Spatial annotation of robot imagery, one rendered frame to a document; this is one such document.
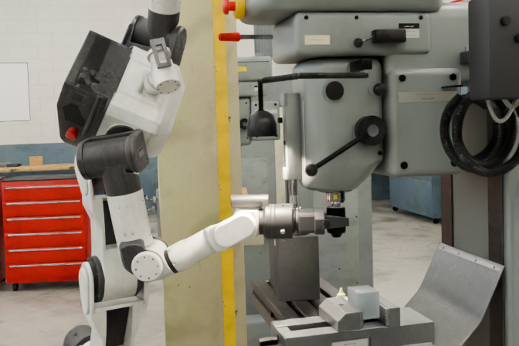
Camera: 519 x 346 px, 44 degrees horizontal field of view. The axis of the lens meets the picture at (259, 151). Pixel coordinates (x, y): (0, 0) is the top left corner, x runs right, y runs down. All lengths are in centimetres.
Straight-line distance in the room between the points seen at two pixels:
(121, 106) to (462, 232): 96
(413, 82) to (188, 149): 188
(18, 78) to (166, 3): 888
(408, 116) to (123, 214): 73
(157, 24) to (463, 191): 95
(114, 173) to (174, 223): 172
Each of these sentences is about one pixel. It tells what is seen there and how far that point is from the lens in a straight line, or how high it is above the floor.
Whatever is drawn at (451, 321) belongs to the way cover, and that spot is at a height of 96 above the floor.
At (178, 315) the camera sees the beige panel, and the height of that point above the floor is 51.
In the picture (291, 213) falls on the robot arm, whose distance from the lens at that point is 160.
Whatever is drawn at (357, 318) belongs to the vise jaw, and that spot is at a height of 105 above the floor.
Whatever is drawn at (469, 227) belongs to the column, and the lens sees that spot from 181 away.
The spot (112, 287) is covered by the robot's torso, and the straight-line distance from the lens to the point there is 204.
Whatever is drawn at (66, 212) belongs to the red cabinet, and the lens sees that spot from 607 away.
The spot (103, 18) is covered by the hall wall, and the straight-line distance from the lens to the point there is 1066.
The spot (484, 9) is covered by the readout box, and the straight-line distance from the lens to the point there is 140.
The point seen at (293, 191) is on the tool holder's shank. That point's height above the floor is 127.
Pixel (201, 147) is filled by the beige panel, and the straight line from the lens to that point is 329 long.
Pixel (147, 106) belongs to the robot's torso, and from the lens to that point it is 171.
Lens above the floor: 149
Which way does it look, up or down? 3 degrees down
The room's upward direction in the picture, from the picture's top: 2 degrees counter-clockwise
